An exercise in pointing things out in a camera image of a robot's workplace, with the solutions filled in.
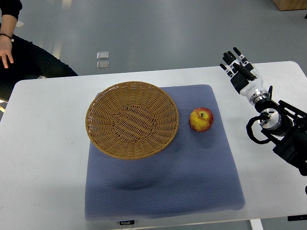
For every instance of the person's black-sleeved forearm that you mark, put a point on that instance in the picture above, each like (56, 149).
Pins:
(10, 10)

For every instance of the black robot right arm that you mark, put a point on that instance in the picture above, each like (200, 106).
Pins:
(282, 124)

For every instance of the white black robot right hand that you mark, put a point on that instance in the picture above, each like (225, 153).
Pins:
(244, 77)

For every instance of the brown wooden box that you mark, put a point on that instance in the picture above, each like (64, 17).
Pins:
(290, 5)

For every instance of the white table leg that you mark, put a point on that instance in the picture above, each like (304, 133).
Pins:
(256, 224)

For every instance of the person's black trousers leg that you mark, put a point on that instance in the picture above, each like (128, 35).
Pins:
(30, 62)

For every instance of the lower clear floor plate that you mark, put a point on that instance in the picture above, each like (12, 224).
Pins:
(102, 65)

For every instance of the clear floor plate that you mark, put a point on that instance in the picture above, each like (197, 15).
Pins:
(102, 65)
(101, 55)

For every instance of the upper clear floor plate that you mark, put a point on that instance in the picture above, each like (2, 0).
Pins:
(101, 55)

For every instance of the brown wicker basket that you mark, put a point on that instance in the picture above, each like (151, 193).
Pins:
(132, 120)

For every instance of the black table control panel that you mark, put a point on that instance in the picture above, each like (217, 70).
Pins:
(297, 218)

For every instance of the black table brand label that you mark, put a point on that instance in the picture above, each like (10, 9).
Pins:
(127, 222)

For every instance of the blue-grey quilted mat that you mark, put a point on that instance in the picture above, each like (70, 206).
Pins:
(195, 173)

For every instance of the red yellow apple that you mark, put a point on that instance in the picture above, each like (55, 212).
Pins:
(201, 119)

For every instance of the person's bare hand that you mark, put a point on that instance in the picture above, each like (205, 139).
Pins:
(6, 51)

